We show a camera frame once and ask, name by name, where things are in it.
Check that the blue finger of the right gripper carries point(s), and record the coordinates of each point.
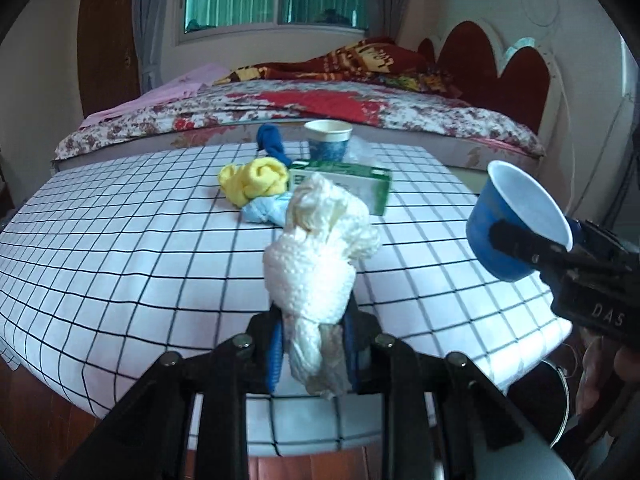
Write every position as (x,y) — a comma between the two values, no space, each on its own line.
(578,233)
(526,246)

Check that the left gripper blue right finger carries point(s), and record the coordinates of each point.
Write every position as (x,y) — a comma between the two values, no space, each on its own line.
(360,329)

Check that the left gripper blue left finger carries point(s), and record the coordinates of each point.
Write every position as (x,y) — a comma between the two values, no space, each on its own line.
(267,333)

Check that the white tissue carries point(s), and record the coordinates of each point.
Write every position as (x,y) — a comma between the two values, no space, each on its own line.
(309,272)

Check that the light blue knotted cloth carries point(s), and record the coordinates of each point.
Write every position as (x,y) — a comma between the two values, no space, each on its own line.
(267,209)

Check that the green white carton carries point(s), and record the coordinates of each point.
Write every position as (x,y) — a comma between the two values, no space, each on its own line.
(370,184)

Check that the yellow knotted cloth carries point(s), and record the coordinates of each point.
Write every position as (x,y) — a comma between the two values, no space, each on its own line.
(262,177)

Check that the clear plastic bag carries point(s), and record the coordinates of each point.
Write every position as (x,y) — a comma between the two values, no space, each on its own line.
(360,152)

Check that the blue patterned paper cup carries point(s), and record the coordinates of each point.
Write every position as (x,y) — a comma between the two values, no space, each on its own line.
(328,139)

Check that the black trash bucket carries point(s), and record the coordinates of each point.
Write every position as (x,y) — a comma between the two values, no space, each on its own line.
(543,398)

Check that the person's right hand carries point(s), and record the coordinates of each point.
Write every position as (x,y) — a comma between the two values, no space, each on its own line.
(600,359)

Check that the white grid tablecloth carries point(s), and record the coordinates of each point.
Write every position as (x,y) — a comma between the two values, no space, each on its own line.
(109,265)

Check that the bed with floral sheet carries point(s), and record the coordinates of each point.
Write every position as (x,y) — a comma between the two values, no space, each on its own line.
(269,100)

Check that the red heart-shaped headboard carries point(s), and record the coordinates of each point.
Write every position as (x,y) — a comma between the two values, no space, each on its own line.
(521,82)

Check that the red patterned blanket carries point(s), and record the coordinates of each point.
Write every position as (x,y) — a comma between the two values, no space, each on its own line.
(369,61)

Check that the pink bed sheet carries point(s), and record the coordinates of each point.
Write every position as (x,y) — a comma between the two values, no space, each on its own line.
(184,86)

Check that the dark wooden door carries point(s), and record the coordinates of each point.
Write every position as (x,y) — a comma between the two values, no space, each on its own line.
(108,69)

